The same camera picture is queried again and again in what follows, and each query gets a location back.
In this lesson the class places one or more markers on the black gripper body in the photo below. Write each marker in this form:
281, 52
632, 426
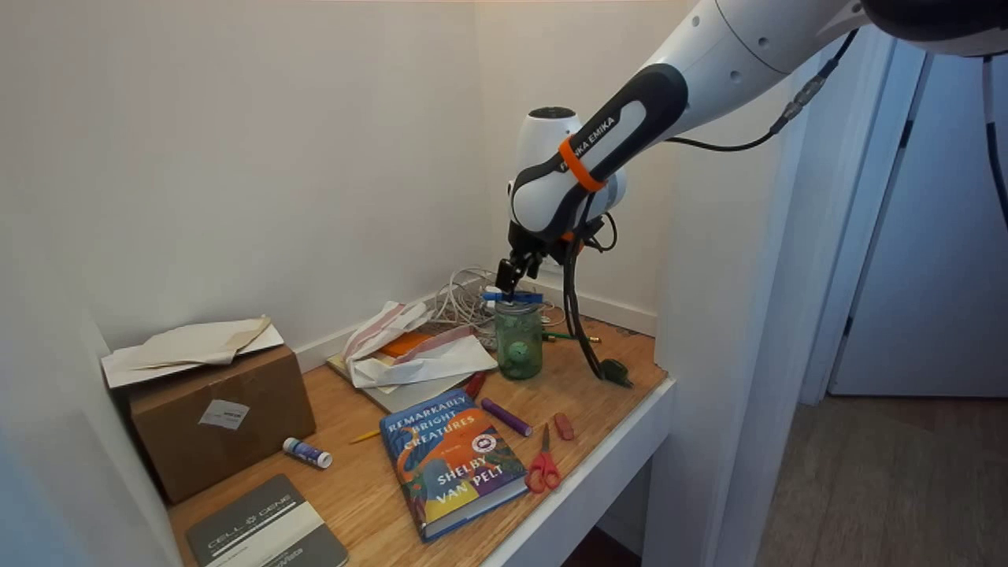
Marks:
525, 255

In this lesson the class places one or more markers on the blue marker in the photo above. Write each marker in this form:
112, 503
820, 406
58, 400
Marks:
519, 296

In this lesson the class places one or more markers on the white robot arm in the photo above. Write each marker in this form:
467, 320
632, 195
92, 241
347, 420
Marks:
720, 57

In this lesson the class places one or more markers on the green glass jar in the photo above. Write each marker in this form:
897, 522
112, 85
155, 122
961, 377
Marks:
519, 342

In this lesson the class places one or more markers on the dark green small object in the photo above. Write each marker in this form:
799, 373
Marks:
616, 373

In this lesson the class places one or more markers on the pile of papers and envelopes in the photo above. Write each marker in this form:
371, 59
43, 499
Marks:
406, 358

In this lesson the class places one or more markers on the red eraser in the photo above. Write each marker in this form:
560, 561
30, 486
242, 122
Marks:
564, 426

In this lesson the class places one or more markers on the colourful hardcover book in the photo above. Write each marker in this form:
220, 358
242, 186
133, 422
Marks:
451, 462

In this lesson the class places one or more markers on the glue stick blue label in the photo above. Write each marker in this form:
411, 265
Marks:
308, 452

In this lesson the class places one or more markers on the brown cardboard box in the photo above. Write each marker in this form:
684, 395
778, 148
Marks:
210, 422

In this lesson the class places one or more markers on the white cloth on box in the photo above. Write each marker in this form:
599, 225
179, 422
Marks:
191, 348

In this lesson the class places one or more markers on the grey white booklet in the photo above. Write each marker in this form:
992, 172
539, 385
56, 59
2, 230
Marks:
266, 526

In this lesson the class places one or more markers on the white door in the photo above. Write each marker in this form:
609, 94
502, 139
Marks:
930, 301

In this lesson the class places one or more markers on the red handled scissors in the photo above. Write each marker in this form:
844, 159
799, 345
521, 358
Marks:
544, 470

